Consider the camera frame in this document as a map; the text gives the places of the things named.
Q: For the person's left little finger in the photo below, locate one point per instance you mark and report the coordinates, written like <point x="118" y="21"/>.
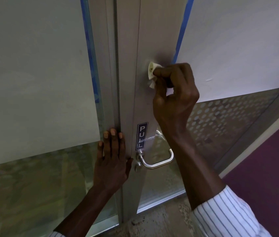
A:
<point x="100" y="151"/>

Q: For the person's left middle finger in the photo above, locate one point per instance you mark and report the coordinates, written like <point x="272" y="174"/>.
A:
<point x="114" y="141"/>

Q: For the white striped shirt sleeve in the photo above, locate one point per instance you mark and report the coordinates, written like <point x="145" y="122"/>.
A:
<point x="228" y="217"/>
<point x="55" y="234"/>

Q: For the person's left thumb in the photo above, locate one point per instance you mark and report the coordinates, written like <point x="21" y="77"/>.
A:
<point x="129" y="167"/>

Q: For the person's left hand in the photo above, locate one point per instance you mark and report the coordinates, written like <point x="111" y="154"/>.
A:
<point x="111" y="170"/>

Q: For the fixed glass panel with frame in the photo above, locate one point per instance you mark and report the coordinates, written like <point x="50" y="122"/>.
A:
<point x="107" y="71"/>

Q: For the white striped left shirt sleeve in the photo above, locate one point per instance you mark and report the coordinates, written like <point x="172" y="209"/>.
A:
<point x="55" y="234"/>

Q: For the large white paper sheet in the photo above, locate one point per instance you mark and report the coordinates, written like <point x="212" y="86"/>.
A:
<point x="31" y="83"/>
<point x="240" y="41"/>

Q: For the silver lock cylinder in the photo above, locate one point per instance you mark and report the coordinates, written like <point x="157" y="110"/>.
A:
<point x="138" y="167"/>

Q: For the person's right forearm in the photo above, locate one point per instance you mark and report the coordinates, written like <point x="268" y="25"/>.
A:
<point x="193" y="165"/>

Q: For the blue tape strip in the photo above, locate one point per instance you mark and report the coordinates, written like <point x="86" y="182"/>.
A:
<point x="182" y="29"/>
<point x="90" y="51"/>

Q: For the person's right thumb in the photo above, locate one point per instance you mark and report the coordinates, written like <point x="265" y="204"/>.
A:
<point x="159" y="88"/>

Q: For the person's right hand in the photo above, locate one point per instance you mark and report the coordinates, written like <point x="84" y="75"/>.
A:
<point x="179" y="101"/>

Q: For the grey aluminium glass door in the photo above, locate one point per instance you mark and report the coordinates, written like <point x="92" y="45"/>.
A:
<point x="129" y="71"/>

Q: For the white tissue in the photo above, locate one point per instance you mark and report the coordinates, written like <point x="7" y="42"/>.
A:
<point x="151" y="72"/>

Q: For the dark blue door sign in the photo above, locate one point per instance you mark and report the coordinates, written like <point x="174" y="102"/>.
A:
<point x="141" y="136"/>

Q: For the person's left forearm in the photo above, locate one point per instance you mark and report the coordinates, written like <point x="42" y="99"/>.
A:
<point x="85" y="212"/>

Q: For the white striped right shirt sleeve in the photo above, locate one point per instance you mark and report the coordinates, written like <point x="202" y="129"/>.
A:
<point x="228" y="217"/>

